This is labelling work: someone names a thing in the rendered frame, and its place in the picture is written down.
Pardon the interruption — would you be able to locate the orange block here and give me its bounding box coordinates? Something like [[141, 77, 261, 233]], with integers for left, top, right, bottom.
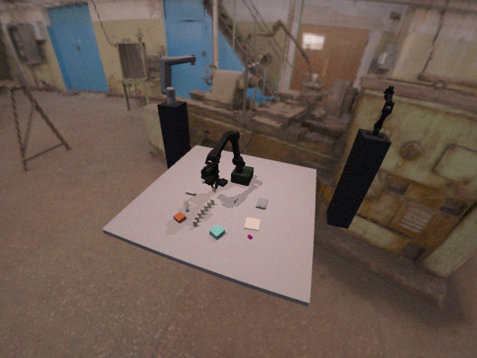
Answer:
[[173, 212, 186, 223]]

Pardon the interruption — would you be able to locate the teal box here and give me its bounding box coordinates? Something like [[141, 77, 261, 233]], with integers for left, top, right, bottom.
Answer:
[[209, 225, 225, 240]]

